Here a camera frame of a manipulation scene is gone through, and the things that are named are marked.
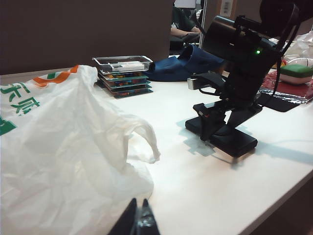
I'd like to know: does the person in green shirt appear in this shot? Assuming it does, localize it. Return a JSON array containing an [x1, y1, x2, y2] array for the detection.
[[170, 5, 204, 49]]

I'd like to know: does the crumpled white plastic bag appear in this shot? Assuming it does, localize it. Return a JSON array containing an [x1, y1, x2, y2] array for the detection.
[[283, 30, 313, 65]]

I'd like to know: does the red foil package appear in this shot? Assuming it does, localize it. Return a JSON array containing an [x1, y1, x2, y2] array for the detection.
[[258, 71, 313, 105]]

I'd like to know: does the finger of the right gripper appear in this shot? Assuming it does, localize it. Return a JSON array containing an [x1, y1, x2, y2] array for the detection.
[[193, 103, 224, 141], [215, 107, 263, 137]]

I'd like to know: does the white printed plastic shopping bag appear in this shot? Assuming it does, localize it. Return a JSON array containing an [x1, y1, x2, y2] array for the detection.
[[0, 64, 161, 235]]

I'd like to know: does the brown desk partition panel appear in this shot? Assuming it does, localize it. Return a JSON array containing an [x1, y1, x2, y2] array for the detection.
[[0, 0, 172, 77]]

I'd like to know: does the clear plastic box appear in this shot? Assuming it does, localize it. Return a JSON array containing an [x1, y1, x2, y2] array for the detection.
[[92, 55, 154, 75]]

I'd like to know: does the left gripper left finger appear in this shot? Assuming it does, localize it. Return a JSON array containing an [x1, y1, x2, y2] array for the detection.
[[107, 198, 138, 235]]

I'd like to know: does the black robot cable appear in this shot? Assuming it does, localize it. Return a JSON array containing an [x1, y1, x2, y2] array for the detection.
[[270, 3, 302, 99]]

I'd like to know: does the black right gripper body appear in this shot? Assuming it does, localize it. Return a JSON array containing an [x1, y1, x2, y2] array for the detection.
[[219, 31, 278, 118]]

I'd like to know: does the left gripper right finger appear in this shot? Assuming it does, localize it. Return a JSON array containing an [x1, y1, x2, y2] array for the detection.
[[138, 198, 162, 235]]

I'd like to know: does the blue rubber slipper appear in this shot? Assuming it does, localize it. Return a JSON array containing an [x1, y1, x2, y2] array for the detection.
[[143, 55, 196, 83], [179, 44, 227, 74]]

